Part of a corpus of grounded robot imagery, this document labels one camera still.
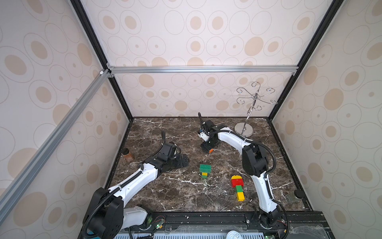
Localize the aluminium horizontal back rail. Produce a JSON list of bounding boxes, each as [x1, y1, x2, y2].
[[101, 65, 298, 75]]

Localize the green long lego brick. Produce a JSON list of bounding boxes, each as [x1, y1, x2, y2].
[[200, 164, 211, 174]]

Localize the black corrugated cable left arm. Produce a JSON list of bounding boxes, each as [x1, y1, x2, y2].
[[83, 130, 183, 239]]

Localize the black round knob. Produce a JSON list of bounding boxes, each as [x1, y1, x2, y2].
[[294, 189, 305, 199]]

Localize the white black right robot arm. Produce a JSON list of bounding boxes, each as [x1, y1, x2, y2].
[[198, 116, 281, 228]]

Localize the chrome jewelry stand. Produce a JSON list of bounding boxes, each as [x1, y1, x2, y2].
[[234, 81, 278, 138]]

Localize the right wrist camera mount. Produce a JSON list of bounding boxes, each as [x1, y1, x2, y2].
[[198, 129, 210, 141]]

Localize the black vertical frame post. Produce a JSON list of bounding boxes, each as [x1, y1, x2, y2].
[[268, 0, 344, 121], [69, 0, 134, 121]]

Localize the yellow square lego brick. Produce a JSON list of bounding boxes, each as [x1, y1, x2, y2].
[[236, 192, 245, 202]]

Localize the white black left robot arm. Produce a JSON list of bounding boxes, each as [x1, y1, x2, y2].
[[81, 142, 190, 239]]

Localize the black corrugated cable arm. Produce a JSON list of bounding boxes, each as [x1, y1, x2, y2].
[[197, 112, 290, 239], [83, 130, 183, 239]]

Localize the brown cup at left wall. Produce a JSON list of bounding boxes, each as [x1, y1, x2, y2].
[[121, 148, 134, 163]]

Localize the red long lego brick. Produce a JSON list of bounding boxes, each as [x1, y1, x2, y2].
[[231, 178, 244, 188]]

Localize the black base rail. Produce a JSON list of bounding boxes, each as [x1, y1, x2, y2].
[[78, 210, 336, 239]]

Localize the aluminium left diagonal rail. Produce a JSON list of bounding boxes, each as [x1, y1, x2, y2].
[[1, 69, 111, 224]]

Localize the black vertical frame post left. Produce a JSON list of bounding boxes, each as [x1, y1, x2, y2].
[[69, 0, 134, 121]]

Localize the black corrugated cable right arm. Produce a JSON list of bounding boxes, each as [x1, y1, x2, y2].
[[197, 112, 290, 239]]

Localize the black vertical frame post right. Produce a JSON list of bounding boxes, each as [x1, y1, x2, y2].
[[268, 0, 344, 121]]

